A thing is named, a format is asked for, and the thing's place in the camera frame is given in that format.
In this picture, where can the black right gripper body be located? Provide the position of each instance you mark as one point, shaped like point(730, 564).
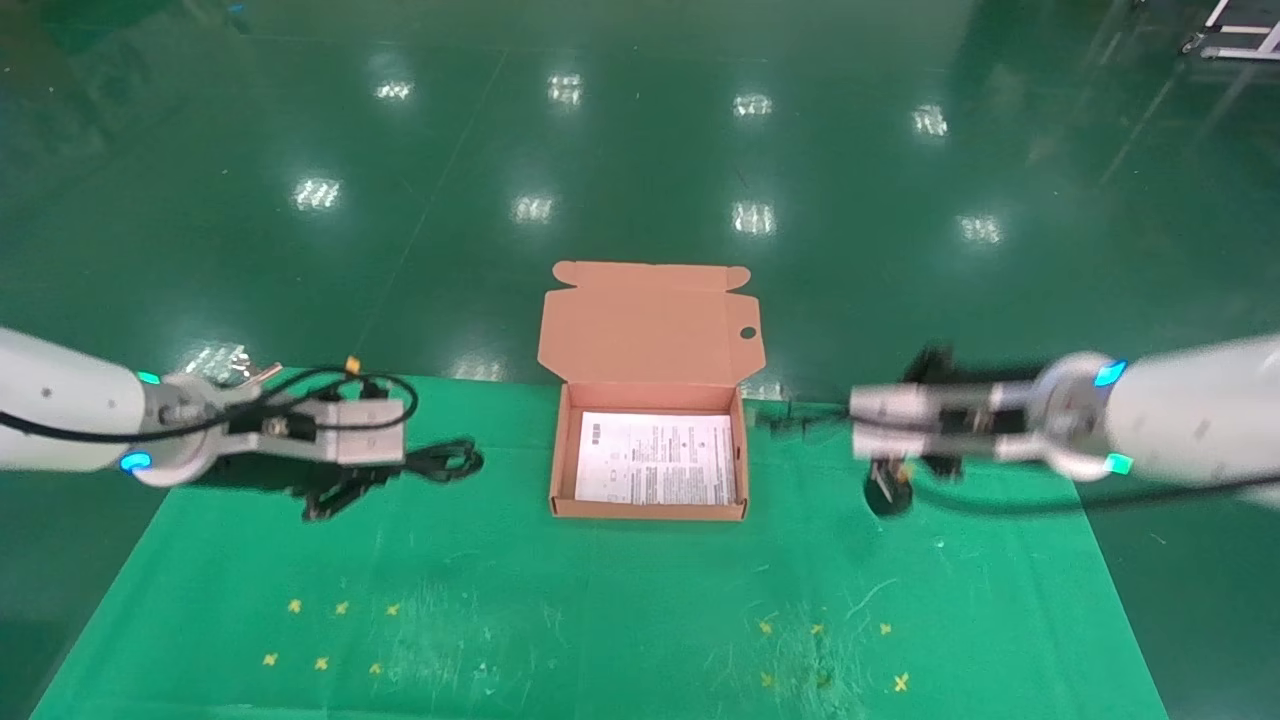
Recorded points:
point(1000, 376)

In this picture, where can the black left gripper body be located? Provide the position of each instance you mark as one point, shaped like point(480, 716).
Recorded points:
point(300, 474)

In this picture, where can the white wheeled cart frame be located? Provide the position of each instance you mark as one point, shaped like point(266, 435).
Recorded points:
point(1240, 30)

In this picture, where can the open brown cardboard box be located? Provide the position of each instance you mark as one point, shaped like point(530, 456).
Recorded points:
point(650, 325)

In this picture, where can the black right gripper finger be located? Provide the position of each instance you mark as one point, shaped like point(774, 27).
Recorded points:
point(930, 365)
point(930, 468)

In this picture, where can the metal binder clip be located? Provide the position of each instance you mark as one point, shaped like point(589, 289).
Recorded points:
point(266, 372)

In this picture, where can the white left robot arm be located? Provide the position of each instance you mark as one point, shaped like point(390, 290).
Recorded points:
point(60, 400)

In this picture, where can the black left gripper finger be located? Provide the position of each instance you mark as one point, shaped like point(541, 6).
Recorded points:
point(420, 472)
point(420, 453)

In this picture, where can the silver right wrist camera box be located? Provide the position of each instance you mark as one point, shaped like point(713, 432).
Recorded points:
point(900, 420)

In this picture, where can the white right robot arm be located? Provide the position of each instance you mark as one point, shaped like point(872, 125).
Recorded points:
point(1200, 420)

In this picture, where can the green table mat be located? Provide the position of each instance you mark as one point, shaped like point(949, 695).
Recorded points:
point(600, 600)

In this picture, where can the white printed instruction sheet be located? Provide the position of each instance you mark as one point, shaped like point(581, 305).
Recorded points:
point(655, 460)

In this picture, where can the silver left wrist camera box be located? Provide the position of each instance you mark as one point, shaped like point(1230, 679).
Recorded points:
point(340, 430)

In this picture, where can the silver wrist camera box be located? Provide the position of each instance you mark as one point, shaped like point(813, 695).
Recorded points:
point(900, 420)
point(340, 430)

